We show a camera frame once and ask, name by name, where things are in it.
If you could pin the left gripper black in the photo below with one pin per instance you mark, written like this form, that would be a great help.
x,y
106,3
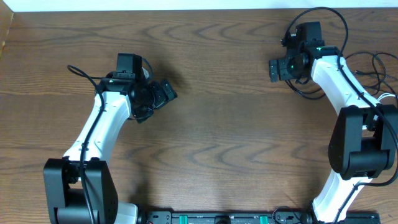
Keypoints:
x,y
163,98

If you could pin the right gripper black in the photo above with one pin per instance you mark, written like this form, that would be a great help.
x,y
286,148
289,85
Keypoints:
x,y
283,72

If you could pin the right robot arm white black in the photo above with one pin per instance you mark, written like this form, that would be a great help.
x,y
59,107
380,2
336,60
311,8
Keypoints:
x,y
364,139

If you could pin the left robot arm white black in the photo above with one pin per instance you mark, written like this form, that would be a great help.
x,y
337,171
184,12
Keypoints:
x,y
79,187

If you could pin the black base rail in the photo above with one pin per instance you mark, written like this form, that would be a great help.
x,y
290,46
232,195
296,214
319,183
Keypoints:
x,y
165,217

